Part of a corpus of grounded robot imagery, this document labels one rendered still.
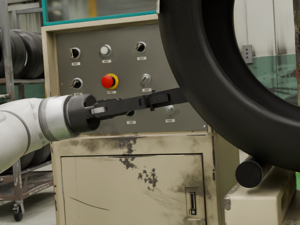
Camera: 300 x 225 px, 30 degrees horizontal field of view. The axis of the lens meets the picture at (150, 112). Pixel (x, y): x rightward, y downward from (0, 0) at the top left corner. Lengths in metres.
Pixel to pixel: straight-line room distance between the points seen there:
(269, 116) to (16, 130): 0.46
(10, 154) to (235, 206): 0.41
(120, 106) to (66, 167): 0.83
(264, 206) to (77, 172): 0.99
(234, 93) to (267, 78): 9.30
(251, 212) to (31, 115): 0.46
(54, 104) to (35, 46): 4.06
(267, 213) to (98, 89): 1.00
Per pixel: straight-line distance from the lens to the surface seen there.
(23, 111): 1.12
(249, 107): 0.89
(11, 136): 1.04
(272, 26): 10.21
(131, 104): 1.03
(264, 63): 10.20
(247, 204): 0.95
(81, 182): 1.83
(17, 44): 4.83
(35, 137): 1.12
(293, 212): 1.09
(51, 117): 1.10
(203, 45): 0.91
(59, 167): 1.86
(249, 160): 0.95
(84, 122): 1.08
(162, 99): 1.04
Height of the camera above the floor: 1.06
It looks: 3 degrees down
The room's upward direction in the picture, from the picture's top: 4 degrees counter-clockwise
